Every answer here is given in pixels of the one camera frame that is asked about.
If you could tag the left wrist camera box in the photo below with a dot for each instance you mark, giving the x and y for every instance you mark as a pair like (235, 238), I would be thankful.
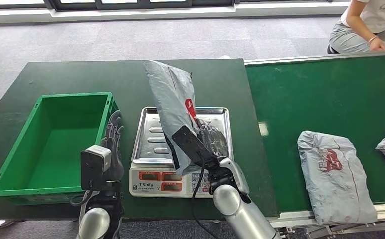
(92, 168)

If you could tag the dark green table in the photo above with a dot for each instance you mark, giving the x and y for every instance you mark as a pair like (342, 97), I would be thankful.
(80, 76)

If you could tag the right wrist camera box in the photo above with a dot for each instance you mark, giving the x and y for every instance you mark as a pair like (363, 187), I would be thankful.
(191, 145)

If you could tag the dark window frame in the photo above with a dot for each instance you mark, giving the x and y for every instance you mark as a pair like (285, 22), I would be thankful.
(139, 4)

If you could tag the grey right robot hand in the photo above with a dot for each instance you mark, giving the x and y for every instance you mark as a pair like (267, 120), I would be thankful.
(214, 140)

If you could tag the white electronic scale body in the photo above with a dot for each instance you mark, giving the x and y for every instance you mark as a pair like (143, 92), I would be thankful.
(136, 179)

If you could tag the green plastic crate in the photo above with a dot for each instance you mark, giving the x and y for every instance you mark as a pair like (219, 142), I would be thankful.
(57, 148)

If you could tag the steel weighing tray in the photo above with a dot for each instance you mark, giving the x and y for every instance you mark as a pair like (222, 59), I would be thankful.
(146, 148)

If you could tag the green conveyor belt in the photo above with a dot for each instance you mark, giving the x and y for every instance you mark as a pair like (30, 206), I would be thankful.
(327, 95)

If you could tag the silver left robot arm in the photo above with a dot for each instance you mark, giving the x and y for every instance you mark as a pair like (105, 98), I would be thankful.
(93, 224)

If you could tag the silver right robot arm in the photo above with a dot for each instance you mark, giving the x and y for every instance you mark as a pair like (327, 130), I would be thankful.
(242, 211)

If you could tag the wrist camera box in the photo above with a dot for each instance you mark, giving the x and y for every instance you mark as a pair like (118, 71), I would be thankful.
(191, 145)
(92, 168)

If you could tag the person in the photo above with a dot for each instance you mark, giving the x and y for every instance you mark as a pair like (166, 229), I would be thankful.
(373, 16)

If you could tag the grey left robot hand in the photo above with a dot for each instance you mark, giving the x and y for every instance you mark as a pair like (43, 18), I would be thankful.
(116, 165)

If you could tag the person's hand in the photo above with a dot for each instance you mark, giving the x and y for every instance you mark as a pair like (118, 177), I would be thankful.
(378, 45)

